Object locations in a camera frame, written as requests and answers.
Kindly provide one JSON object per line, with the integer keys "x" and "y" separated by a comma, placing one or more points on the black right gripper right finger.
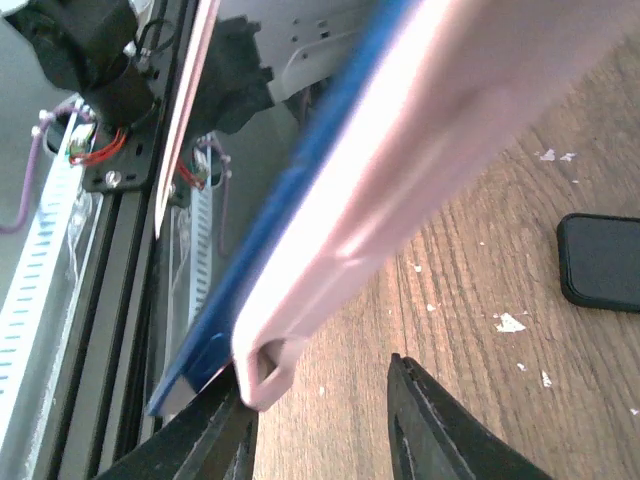
{"x": 432, "y": 436}

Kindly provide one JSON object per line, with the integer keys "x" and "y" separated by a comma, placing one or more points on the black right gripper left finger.
{"x": 214, "y": 437}

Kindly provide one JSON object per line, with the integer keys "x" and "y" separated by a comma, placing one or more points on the blue phone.
{"x": 206, "y": 348}

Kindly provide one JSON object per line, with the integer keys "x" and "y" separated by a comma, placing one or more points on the pink phone case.
{"x": 463, "y": 78}

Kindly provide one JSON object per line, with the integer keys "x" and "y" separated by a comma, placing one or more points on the black aluminium frame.
{"x": 94, "y": 395}

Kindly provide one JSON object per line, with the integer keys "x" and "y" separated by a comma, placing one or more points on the light-blue slotted cable duct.
{"x": 63, "y": 213}

